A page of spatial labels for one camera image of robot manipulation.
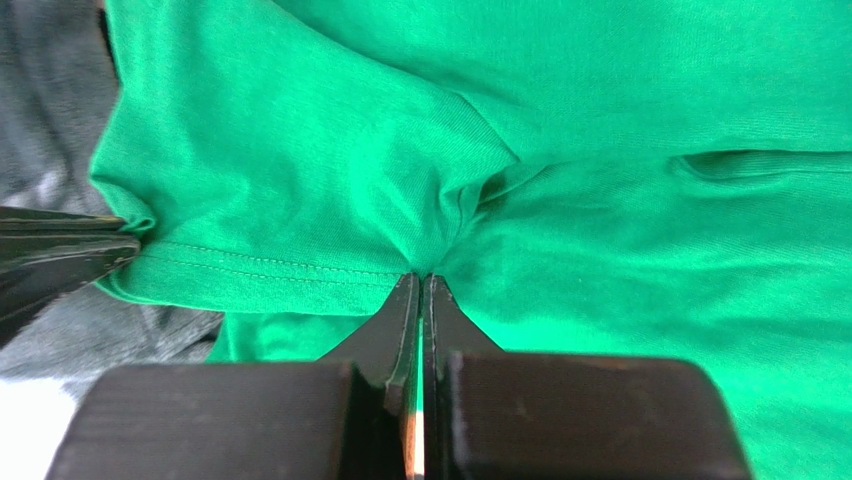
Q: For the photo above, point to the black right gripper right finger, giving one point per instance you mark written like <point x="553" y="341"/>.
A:
<point x="446" y="328"/>

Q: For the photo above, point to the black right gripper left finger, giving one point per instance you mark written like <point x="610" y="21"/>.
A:
<point x="380" y="439"/>

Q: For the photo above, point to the green t-shirt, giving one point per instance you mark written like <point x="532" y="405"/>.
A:
<point x="666" y="178"/>

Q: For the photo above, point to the grey plush pillow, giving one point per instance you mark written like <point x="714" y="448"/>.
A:
<point x="58" y="88"/>

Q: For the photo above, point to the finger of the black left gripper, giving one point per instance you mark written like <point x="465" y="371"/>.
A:
<point x="39" y="228"/>
<point x="37" y="270"/>

